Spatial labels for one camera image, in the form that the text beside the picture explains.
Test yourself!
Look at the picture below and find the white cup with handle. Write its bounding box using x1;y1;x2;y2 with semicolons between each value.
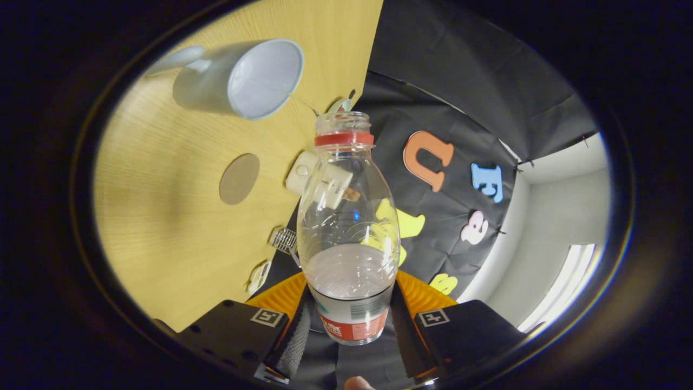
145;38;305;121

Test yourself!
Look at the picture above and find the white toaster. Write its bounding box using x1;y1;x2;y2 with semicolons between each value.
285;151;361;209

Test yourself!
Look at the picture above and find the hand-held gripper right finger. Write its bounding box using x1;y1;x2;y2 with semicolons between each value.
391;269;547;384

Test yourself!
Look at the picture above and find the wooden table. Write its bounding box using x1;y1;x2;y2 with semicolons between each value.
93;0;384;332

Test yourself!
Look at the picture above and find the clear juice bottle red ring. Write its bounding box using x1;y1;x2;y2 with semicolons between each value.
297;111;402;346

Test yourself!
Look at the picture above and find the long ceiling light panel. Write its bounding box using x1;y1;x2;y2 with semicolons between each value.
517;244;596;332

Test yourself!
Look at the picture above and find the white divided dish with spices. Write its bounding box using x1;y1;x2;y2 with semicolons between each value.
248;260;272;296

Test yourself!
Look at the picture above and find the round brown coaster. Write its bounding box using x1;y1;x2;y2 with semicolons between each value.
219;153;260;205

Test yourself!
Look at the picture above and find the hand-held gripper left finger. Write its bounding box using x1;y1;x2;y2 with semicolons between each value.
152;271;316;385

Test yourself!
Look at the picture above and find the small wire basket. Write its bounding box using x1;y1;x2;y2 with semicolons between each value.
269;227;298;254

